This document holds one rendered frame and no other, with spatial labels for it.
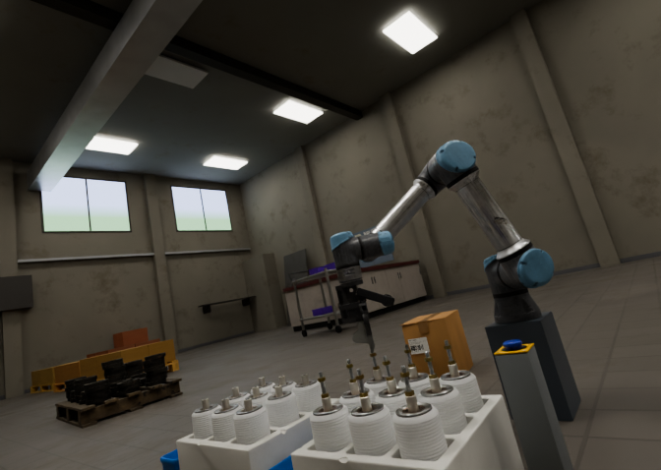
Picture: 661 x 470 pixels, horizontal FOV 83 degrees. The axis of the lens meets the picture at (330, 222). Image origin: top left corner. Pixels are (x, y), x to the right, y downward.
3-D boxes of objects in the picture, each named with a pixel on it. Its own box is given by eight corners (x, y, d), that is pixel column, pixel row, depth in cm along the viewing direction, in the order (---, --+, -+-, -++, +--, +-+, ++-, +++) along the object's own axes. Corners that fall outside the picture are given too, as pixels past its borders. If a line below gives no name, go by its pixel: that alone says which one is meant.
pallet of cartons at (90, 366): (77, 392, 554) (75, 361, 563) (142, 374, 627) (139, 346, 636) (112, 390, 476) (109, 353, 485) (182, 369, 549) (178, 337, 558)
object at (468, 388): (449, 457, 92) (429, 381, 96) (469, 441, 99) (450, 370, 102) (484, 465, 85) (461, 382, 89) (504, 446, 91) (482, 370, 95)
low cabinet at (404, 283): (429, 299, 892) (418, 260, 911) (366, 320, 691) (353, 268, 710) (361, 312, 1020) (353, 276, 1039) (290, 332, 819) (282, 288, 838)
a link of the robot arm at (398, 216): (430, 159, 146) (346, 250, 136) (440, 147, 136) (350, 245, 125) (452, 179, 145) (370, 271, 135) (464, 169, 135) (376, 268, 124)
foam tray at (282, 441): (277, 446, 147) (269, 398, 150) (354, 455, 123) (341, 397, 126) (183, 501, 117) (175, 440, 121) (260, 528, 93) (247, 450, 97)
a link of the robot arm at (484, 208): (537, 277, 128) (446, 147, 136) (568, 273, 113) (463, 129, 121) (510, 296, 126) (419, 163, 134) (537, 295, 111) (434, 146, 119)
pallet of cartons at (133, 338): (149, 361, 982) (145, 327, 999) (169, 358, 911) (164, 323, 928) (82, 379, 867) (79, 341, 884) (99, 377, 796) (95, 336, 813)
